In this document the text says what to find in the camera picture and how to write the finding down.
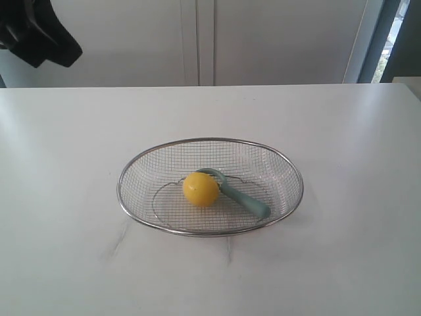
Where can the teal handled vegetable peeler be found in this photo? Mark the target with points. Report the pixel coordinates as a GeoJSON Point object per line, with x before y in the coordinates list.
{"type": "Point", "coordinates": [252, 205]}

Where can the yellow lemon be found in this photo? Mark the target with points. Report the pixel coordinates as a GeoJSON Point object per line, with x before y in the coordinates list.
{"type": "Point", "coordinates": [200, 189]}

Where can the window with dark frame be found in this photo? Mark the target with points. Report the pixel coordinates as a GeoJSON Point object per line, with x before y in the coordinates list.
{"type": "Point", "coordinates": [399, 25]}

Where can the white cabinet doors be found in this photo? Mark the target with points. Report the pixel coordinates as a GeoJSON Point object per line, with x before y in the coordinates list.
{"type": "Point", "coordinates": [206, 43]}

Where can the metal wire mesh basket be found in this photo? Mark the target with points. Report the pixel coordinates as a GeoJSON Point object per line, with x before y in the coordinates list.
{"type": "Point", "coordinates": [150, 187]}

